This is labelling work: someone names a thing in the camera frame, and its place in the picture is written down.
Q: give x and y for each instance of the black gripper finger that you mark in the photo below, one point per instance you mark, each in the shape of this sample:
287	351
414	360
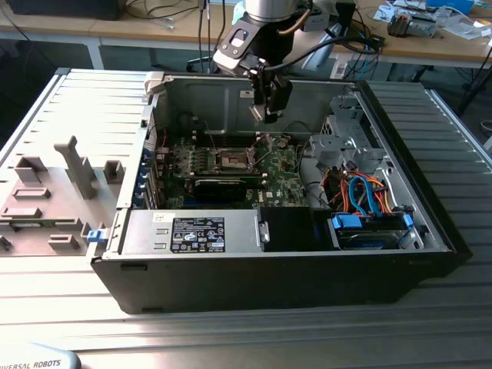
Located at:
259	86
278	98

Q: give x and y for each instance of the small CPU plate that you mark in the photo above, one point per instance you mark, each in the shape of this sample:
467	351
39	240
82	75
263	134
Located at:
256	112

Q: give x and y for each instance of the CPU socket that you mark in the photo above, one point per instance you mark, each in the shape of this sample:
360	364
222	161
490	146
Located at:
230	158

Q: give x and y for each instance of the pale grey slanted panel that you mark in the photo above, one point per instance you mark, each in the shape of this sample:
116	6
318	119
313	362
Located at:
321	57

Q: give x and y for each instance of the black upright box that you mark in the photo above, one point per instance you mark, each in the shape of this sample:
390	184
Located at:
346	19

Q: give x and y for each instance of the silver metal drive cage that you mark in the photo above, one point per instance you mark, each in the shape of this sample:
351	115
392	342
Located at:
338	150

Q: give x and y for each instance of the green motherboard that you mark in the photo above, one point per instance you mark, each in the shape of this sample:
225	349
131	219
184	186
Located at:
284	180

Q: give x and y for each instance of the black graphics card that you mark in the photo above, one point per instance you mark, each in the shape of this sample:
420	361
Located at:
219	192

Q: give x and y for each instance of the copper finned heat sink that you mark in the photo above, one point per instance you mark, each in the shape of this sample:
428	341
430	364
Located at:
399	24

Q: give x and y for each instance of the wooden desk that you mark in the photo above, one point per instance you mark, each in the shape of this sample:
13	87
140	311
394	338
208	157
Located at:
134	28
423	48

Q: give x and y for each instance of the grey metal device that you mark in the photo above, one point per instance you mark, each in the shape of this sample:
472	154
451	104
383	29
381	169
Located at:
423	27

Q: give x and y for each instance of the hard disk in blue carrier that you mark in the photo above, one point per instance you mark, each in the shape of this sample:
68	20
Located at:
365	240

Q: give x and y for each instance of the silver power supply unit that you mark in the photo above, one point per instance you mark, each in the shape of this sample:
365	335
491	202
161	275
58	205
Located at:
146	230

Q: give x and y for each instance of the blue box on desk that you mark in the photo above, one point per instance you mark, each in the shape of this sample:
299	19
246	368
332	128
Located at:
453	4

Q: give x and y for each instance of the black open PC case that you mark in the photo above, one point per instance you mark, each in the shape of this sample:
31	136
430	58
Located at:
269	284

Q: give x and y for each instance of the black box on desk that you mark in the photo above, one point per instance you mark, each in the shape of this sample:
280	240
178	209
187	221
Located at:
57	9

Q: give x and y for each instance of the small blue plastic clip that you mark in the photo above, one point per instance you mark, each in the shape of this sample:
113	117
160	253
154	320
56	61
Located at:
94	235

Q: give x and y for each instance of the grey parts rack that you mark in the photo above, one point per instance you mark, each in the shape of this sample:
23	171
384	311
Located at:
57	184

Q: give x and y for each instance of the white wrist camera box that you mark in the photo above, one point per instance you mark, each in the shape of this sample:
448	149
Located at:
230	57

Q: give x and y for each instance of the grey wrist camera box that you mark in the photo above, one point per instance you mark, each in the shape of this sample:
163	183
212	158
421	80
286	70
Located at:
315	24

